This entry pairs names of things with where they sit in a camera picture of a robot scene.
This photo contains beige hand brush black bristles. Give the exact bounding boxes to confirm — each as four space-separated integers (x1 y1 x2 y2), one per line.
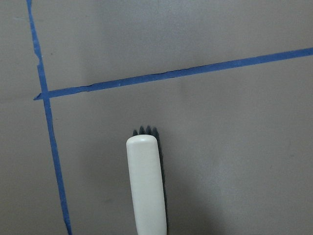
126 126 167 235

